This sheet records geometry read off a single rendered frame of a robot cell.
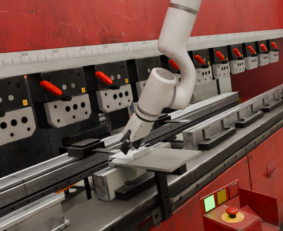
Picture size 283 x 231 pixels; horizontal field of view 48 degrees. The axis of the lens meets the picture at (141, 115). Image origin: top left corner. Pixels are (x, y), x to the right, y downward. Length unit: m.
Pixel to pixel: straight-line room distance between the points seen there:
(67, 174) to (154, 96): 0.54
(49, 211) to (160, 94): 0.47
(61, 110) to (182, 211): 0.61
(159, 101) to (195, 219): 0.57
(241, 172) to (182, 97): 0.78
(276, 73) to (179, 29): 2.22
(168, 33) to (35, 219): 0.65
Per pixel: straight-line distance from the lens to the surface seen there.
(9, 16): 0.93
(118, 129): 1.17
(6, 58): 0.90
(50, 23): 0.99
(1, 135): 0.88
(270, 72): 3.13
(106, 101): 1.07
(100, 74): 1.02
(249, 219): 1.11
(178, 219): 1.25
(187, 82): 1.00
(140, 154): 1.11
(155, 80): 0.95
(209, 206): 1.16
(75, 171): 1.35
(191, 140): 1.52
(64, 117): 0.97
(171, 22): 0.96
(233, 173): 1.61
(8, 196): 1.22
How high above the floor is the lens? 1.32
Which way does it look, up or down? 9 degrees down
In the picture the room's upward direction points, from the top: 9 degrees counter-clockwise
